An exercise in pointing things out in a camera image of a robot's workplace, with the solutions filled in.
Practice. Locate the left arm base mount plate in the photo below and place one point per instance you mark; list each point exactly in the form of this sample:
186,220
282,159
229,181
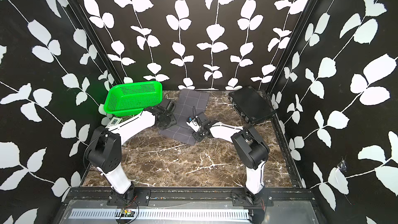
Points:
140,196

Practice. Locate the black tablet device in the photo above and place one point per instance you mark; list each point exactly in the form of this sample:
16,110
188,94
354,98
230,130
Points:
250,105

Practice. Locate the small white thermometer display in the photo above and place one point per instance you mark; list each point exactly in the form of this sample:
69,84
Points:
113,122

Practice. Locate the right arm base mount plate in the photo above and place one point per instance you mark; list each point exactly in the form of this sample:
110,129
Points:
245,198

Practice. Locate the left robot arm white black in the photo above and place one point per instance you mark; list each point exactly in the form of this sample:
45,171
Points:
105,149

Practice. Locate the green plastic basket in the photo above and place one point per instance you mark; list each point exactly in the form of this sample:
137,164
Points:
131,99

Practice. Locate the dark grey grid pillowcase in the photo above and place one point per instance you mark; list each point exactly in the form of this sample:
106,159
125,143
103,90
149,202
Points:
184,109

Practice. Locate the small circuit board with wires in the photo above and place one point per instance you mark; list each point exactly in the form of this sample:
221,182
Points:
126,213

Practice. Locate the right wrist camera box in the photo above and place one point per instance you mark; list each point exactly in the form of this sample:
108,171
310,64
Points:
194,123

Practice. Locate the white perforated rail strip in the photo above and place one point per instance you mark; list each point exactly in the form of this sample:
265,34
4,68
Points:
164,214

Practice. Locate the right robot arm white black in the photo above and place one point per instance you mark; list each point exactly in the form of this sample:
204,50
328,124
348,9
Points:
249,145

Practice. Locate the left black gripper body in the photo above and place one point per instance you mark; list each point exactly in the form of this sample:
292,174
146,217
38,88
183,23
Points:
170,120

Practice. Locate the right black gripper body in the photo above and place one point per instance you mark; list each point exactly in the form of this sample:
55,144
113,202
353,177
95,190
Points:
199,135

